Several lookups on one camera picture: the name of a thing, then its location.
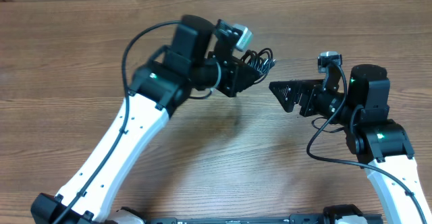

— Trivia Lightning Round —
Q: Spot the black usb cable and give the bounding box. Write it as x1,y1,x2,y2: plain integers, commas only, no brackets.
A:
240,47,277,84

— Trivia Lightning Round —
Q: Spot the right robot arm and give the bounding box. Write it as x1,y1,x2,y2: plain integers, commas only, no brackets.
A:
269,62,431,223

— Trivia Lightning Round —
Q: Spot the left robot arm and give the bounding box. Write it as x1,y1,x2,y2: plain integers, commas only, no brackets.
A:
30,15,259,223

